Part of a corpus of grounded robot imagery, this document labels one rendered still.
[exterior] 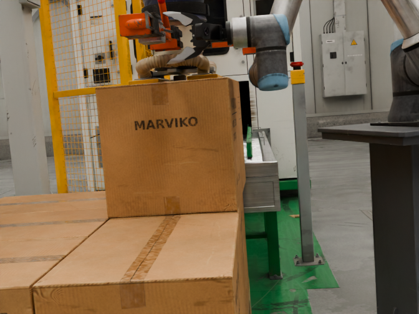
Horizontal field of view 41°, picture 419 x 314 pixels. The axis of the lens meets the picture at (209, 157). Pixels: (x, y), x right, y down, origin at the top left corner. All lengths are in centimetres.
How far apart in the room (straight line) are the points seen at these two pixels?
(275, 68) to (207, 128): 26
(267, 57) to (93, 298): 87
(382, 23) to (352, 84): 135
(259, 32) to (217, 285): 82
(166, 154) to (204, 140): 12
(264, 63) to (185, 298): 80
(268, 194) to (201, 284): 128
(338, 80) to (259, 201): 880
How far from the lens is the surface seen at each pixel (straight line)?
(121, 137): 169
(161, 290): 111
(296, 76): 287
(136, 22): 133
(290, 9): 182
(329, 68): 1102
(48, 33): 378
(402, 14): 179
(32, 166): 326
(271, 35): 165
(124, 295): 113
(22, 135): 327
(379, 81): 1149
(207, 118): 164
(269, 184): 233
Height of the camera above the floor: 88
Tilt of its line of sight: 6 degrees down
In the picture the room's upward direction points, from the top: 4 degrees counter-clockwise
